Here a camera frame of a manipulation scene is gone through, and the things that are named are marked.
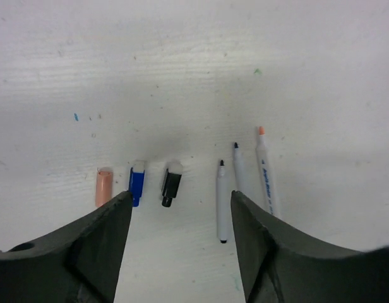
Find black marker cap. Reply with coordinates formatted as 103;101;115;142
162;162;183;208

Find black capped white marker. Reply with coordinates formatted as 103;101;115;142
216;160;230;244

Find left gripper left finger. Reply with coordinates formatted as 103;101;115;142
0;191;133;302

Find peach marker cap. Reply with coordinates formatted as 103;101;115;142
95;167;114;207

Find peach capped white marker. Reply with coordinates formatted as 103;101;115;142
256;126;282;218

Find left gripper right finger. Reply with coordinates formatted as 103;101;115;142
231;191;389;302

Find blue marker cap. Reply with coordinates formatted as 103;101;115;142
128;160;145;207

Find blue capped white marker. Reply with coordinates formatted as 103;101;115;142
233;141;253;199

